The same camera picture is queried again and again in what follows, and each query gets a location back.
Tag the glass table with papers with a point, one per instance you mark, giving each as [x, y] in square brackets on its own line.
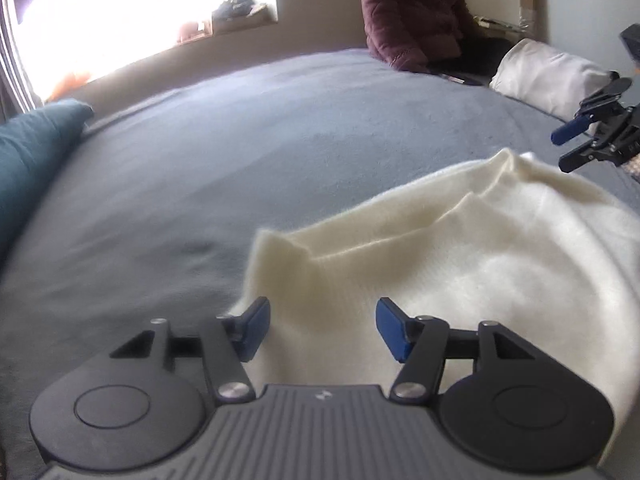
[495, 22]

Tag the cream fleece sweater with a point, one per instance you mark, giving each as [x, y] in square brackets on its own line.
[450, 260]

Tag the orange plush toy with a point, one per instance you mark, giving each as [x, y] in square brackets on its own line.
[70, 85]

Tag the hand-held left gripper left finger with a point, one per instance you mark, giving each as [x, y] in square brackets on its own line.
[257, 320]

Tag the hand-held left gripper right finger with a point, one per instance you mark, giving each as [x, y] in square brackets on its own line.
[390, 325]

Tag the dark clutter on sill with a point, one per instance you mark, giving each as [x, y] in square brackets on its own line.
[240, 7]

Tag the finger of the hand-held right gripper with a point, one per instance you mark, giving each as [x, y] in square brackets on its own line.
[582, 155]
[570, 130]

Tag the white folded quilt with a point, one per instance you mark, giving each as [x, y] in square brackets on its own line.
[540, 75]

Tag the blue pillow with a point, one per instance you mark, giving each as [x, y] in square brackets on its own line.
[30, 160]

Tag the grey bed blanket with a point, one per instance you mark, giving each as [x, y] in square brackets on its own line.
[200, 160]

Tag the beige curtain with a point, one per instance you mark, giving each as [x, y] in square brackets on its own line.
[15, 60]

